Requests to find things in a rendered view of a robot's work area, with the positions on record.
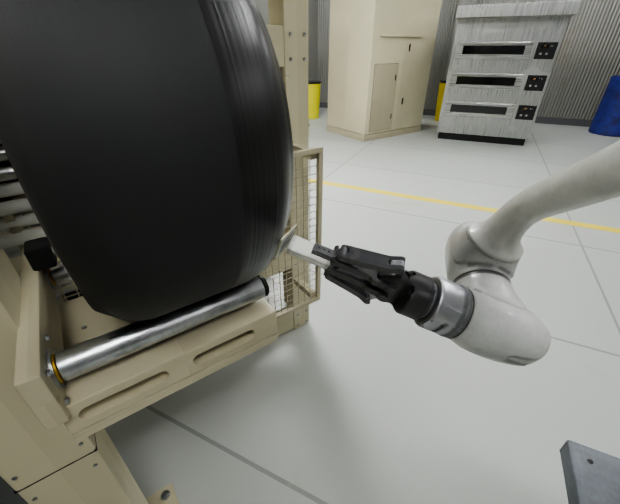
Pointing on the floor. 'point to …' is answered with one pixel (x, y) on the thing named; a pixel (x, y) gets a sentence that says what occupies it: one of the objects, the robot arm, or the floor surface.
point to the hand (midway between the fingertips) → (310, 252)
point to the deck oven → (501, 69)
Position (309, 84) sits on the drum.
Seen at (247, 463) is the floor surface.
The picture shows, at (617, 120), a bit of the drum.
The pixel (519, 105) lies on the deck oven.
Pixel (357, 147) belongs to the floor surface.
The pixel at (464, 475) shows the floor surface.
